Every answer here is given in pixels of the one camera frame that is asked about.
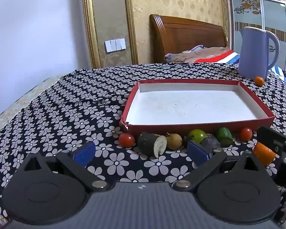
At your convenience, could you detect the brown longan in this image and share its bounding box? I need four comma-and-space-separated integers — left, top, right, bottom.
165, 133, 183, 151

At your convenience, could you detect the red cardboard tray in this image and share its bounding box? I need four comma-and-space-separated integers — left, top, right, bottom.
119, 80, 276, 134

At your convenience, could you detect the orange tangerine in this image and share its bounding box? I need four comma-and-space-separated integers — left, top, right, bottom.
253, 142, 276, 166

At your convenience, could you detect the green tomato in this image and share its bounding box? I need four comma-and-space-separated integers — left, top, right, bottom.
187, 129, 207, 146

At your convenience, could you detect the blue striped bedsheet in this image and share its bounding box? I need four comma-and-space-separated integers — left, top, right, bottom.
269, 65, 286, 86

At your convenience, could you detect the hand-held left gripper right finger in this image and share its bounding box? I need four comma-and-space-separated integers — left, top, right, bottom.
172, 140, 261, 192

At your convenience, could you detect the white wall switch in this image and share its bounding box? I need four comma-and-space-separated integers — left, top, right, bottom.
104, 38, 126, 52

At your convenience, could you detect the red cherry tomato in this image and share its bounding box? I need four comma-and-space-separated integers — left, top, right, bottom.
239, 127, 253, 141
118, 133, 135, 148

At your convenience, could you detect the beige textured cloth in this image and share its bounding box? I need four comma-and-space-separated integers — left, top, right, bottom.
0, 77, 62, 136

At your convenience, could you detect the wooden headboard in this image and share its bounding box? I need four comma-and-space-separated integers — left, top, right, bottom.
150, 14, 229, 64

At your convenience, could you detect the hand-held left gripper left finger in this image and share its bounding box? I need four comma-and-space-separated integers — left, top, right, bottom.
21, 141, 111, 192

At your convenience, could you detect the brown striped blanket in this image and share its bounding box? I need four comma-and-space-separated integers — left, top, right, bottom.
164, 45, 241, 64

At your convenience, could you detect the blue pitcher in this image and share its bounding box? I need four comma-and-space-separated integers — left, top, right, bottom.
238, 26, 280, 80

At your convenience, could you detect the black floral tablecloth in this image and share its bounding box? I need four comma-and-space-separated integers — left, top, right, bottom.
0, 62, 286, 225

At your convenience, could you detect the gold wall moulding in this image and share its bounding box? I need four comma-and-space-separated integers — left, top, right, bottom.
82, 0, 102, 69
123, 0, 139, 65

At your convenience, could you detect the green cucumber piece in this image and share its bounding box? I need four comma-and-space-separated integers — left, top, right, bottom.
216, 127, 233, 148

